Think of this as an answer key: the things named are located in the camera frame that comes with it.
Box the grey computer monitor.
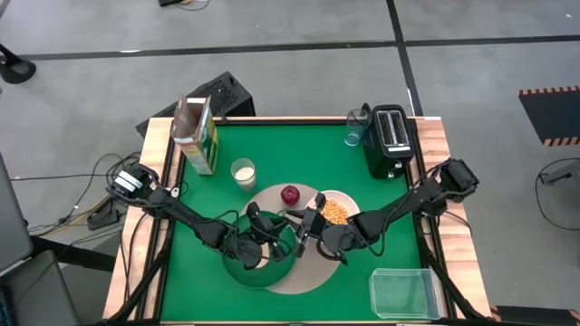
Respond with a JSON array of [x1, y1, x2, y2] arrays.
[[0, 151, 34, 276]]

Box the white bowl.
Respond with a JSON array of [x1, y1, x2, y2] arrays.
[[307, 189, 362, 228]]

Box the dark grey chair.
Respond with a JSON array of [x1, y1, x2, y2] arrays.
[[0, 249, 81, 326]]

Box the glass of milk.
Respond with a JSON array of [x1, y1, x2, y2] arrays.
[[229, 157, 257, 192]]

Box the black device with cable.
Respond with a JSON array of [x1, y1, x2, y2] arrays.
[[158, 0, 212, 13]]

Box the black plastic crate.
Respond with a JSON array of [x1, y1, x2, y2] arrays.
[[134, 70, 257, 139]]

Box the red apple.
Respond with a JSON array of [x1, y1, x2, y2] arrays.
[[280, 184, 301, 207]]

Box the black power adapter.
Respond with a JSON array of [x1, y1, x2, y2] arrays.
[[86, 198, 126, 231]]

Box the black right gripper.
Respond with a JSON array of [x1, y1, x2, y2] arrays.
[[285, 191, 328, 260]]

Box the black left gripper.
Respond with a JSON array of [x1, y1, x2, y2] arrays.
[[244, 200, 291, 264]]

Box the grey floor device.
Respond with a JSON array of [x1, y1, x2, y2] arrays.
[[541, 161, 580, 187]]

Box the black stand base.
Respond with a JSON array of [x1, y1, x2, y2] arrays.
[[0, 43, 38, 85]]

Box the black looped floor cable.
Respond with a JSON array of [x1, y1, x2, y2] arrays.
[[534, 157, 580, 232]]

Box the black toaster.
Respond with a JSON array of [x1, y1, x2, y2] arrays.
[[362, 102, 418, 181]]

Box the green table mat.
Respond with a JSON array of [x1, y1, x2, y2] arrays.
[[159, 121, 425, 323]]

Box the clear drinking glass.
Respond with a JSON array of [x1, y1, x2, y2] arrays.
[[343, 108, 372, 148]]

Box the beige round placemat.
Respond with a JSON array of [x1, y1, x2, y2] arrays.
[[239, 182, 346, 295]]

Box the panda cereal box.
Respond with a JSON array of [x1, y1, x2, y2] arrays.
[[170, 93, 220, 177]]

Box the green round plate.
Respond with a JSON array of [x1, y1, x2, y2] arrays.
[[220, 210, 298, 290]]

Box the clear plastic container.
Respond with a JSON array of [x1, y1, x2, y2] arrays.
[[368, 267, 444, 321]]

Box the black orange striped platform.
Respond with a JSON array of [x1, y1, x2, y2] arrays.
[[491, 305, 580, 326], [517, 85, 580, 148]]

